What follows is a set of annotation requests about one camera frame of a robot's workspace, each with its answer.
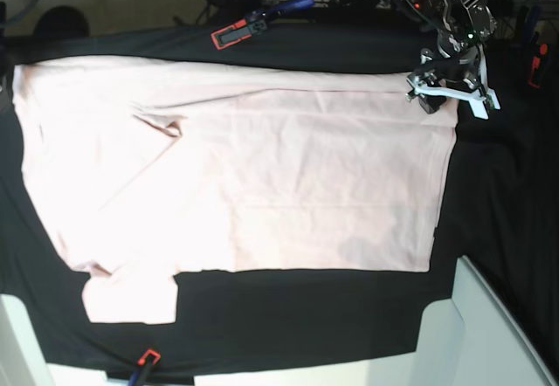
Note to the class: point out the red blue front clamp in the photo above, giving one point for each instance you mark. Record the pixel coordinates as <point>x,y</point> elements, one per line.
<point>145,366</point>

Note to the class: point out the black power strip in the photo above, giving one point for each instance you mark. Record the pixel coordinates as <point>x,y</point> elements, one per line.
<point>362,4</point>

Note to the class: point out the black table cloth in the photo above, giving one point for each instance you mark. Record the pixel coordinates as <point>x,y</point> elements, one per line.
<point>500,209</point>

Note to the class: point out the white cabinet left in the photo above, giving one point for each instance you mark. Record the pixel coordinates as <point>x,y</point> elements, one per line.
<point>22,361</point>

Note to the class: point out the red clamp at right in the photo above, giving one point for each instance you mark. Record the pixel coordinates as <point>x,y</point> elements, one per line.
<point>537,65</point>

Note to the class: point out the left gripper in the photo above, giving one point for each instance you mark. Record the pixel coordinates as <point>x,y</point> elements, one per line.
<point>461,77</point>

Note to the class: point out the red black blue clamp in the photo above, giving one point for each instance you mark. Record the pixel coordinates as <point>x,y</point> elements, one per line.
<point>255,23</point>

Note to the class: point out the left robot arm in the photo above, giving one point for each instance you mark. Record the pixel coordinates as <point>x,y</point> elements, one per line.
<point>459,24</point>

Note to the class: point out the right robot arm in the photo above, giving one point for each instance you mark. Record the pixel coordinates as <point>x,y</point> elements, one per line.
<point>6,63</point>

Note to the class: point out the pink T-shirt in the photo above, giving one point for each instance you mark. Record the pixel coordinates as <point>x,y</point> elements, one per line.
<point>141,169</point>

